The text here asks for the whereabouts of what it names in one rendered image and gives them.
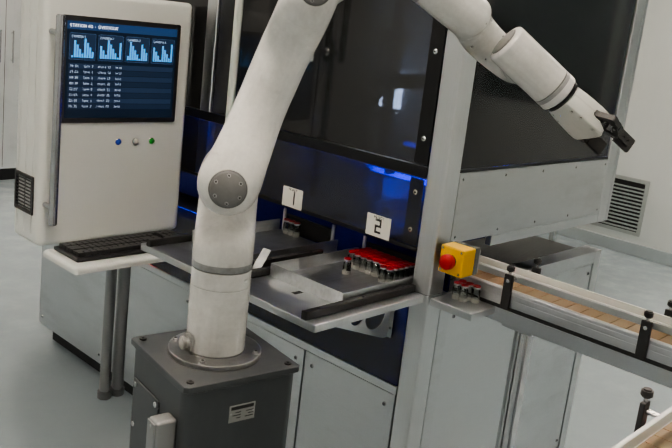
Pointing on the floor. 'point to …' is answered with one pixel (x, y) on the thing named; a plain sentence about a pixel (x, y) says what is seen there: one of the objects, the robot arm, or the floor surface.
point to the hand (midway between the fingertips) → (613, 145)
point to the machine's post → (438, 212)
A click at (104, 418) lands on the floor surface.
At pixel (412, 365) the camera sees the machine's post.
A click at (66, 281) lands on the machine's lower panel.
